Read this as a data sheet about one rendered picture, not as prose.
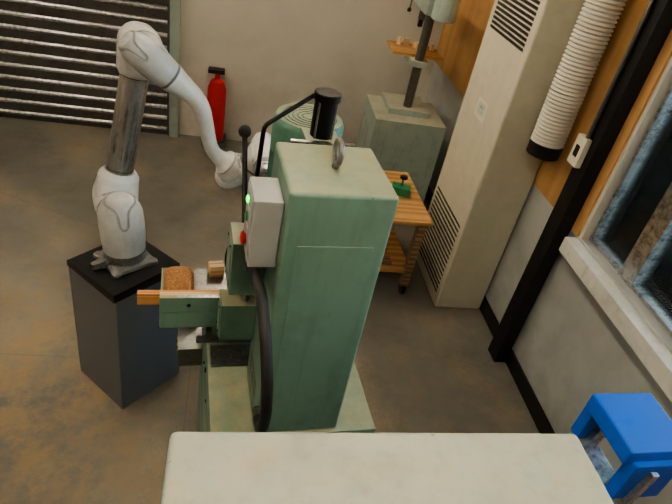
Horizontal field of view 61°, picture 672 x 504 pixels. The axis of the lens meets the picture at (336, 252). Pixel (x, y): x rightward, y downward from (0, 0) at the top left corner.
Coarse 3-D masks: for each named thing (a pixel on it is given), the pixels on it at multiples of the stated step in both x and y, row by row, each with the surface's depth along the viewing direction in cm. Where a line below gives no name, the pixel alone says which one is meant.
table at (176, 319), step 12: (204, 276) 177; (204, 288) 172; (216, 288) 173; (180, 312) 162; (192, 312) 163; (204, 312) 164; (216, 312) 165; (168, 324) 164; (180, 324) 165; (192, 324) 166; (204, 324) 167; (216, 324) 168
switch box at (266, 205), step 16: (256, 192) 110; (272, 192) 111; (256, 208) 108; (272, 208) 109; (256, 224) 110; (272, 224) 111; (256, 240) 113; (272, 240) 114; (256, 256) 115; (272, 256) 116
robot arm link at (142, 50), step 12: (132, 36) 176; (144, 36) 178; (156, 36) 187; (120, 48) 177; (132, 48) 176; (144, 48) 177; (156, 48) 180; (132, 60) 178; (144, 60) 178; (156, 60) 180; (168, 60) 183; (144, 72) 181; (156, 72) 182; (168, 72) 183; (156, 84) 187
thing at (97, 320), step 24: (72, 288) 222; (96, 312) 217; (120, 312) 208; (144, 312) 218; (96, 336) 225; (120, 336) 214; (144, 336) 225; (168, 336) 238; (96, 360) 235; (120, 360) 221; (144, 360) 233; (168, 360) 247; (96, 384) 245; (120, 384) 229; (144, 384) 241
